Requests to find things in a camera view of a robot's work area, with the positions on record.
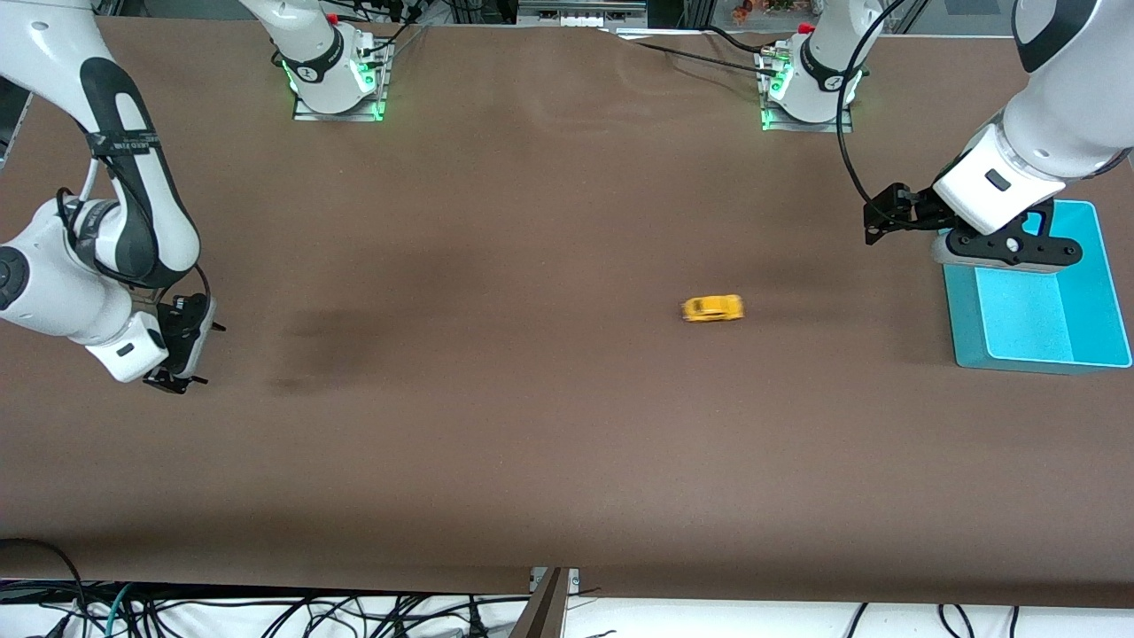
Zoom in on yellow toy beetle car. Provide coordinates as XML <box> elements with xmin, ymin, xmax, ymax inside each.
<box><xmin>680</xmin><ymin>294</ymin><xmax>746</xmax><ymax>323</ymax></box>

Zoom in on turquoise plastic bin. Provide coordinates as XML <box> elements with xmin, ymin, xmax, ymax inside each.
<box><xmin>941</xmin><ymin>199</ymin><xmax>1133</xmax><ymax>371</ymax></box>

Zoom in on orange objects behind table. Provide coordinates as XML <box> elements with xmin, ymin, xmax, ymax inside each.
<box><xmin>731</xmin><ymin>0</ymin><xmax>800</xmax><ymax>24</ymax></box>

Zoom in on black cable to left gripper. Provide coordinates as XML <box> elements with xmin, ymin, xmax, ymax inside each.
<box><xmin>836</xmin><ymin>0</ymin><xmax>909</xmax><ymax>222</ymax></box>

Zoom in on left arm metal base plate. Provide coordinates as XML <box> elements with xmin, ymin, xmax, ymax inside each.
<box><xmin>759</xmin><ymin>49</ymin><xmax>858</xmax><ymax>134</ymax></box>

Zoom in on black looped cable under table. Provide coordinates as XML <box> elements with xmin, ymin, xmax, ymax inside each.
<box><xmin>0</xmin><ymin>538</ymin><xmax>89</xmax><ymax>638</ymax></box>

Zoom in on black cable on table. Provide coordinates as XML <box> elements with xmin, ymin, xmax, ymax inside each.
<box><xmin>602</xmin><ymin>29</ymin><xmax>772</xmax><ymax>74</ymax></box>
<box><xmin>704</xmin><ymin>25</ymin><xmax>785</xmax><ymax>61</ymax></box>

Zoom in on teal cable under table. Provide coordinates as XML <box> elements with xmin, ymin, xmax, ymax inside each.
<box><xmin>105</xmin><ymin>580</ymin><xmax>138</xmax><ymax>638</ymax></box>

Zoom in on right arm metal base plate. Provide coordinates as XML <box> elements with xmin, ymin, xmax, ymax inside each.
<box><xmin>292</xmin><ymin>40</ymin><xmax>391</xmax><ymax>122</ymax></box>

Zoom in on black cable at right base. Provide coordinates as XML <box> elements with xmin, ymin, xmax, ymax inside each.
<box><xmin>359</xmin><ymin>0</ymin><xmax>431</xmax><ymax>67</ymax></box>

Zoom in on aluminium frame behind table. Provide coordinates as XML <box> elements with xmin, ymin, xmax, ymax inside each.
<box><xmin>518</xmin><ymin>0</ymin><xmax>649</xmax><ymax>29</ymax></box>

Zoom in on metal table frame bracket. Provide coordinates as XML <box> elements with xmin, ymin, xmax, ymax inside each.
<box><xmin>509</xmin><ymin>567</ymin><xmax>581</xmax><ymax>638</ymax></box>

